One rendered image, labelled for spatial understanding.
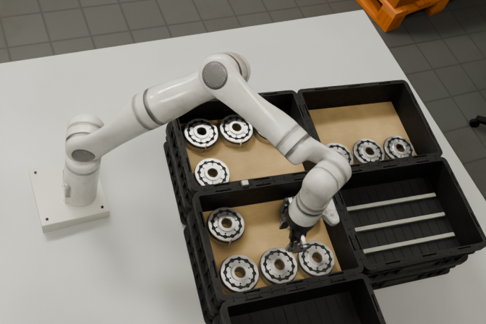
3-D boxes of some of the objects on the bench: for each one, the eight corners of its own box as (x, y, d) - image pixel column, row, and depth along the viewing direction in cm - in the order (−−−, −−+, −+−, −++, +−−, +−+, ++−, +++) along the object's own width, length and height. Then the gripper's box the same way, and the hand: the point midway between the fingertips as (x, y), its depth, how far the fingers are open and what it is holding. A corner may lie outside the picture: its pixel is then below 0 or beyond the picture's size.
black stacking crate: (181, 228, 174) (186, 210, 164) (161, 143, 188) (165, 122, 179) (304, 208, 187) (315, 190, 177) (276, 130, 201) (286, 110, 191)
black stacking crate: (204, 328, 159) (212, 315, 150) (181, 228, 174) (186, 210, 164) (336, 299, 172) (351, 286, 162) (304, 208, 187) (315, 190, 177)
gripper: (280, 184, 139) (264, 214, 152) (299, 243, 132) (280, 269, 145) (309, 180, 141) (291, 210, 155) (329, 238, 134) (307, 264, 147)
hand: (287, 236), depth 149 cm, fingers open, 5 cm apart
